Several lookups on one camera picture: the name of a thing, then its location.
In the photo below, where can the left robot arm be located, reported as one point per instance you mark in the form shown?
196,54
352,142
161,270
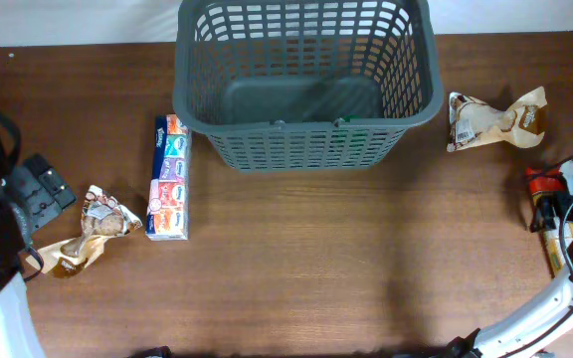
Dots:
18,336

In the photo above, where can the grey plastic shopping basket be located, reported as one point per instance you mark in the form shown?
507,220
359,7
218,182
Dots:
271,82

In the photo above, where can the green lid spice jar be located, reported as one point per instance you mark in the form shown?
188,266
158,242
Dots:
353,141

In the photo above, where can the left brown snack bag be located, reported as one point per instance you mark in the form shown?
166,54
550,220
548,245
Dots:
103,218

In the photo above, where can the orange pasta packet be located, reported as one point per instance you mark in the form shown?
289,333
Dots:
550,239

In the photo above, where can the right beige snack bag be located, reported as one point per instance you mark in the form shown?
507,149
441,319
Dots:
475,123

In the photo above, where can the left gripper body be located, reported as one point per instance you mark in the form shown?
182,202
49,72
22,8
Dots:
38,199

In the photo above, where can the multicolour tissue pack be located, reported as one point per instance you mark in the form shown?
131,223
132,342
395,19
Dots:
167,210

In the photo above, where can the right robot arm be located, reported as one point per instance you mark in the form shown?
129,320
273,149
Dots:
531,327

